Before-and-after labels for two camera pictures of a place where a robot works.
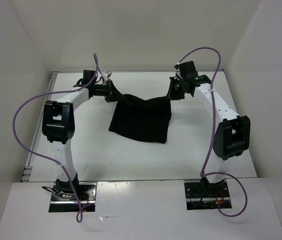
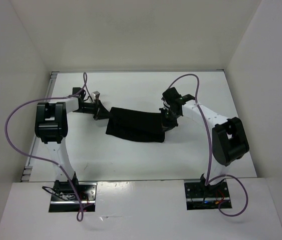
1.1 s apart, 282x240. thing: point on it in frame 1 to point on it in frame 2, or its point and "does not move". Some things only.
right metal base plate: (202, 195) does not move
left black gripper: (112, 94) to (99, 112)
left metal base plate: (65, 201) does not move
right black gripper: (171, 93) to (166, 125)
